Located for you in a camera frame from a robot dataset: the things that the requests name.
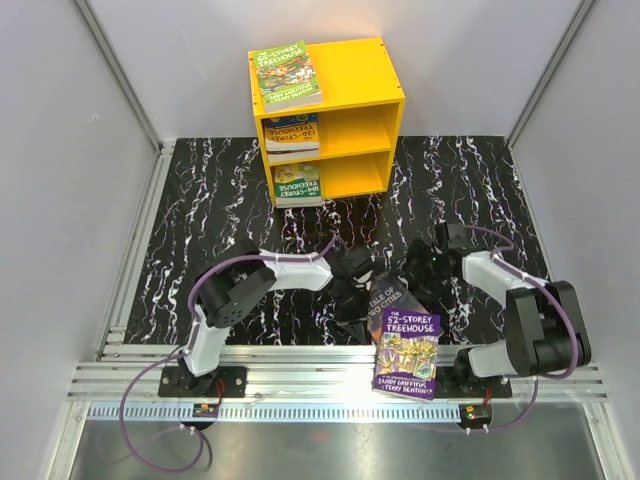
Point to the dark blue treehouse book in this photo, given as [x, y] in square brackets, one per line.
[299, 202]

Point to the lime 65-storey treehouse book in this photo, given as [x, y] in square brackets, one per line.
[286, 77]

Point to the white slotted cable duct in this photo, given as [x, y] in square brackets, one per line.
[272, 413]

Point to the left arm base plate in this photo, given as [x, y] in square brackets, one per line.
[226, 382]

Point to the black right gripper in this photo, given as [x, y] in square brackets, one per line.
[428, 292]

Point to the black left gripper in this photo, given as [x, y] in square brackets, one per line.
[356, 320]

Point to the yellow wooden shelf cabinet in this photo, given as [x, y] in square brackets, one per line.
[359, 119]

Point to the yellow 130-storey treehouse book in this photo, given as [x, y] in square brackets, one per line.
[292, 133]

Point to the dark Tale of Two Cities book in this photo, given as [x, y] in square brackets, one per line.
[388, 291]

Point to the green treehouse book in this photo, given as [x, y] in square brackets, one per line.
[297, 180]

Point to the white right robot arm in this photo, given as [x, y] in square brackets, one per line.
[544, 330]

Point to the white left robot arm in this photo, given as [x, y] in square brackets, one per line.
[224, 294]

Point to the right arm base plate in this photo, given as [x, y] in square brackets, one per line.
[473, 397]

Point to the purple 52-storey treehouse book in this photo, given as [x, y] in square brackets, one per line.
[406, 354]

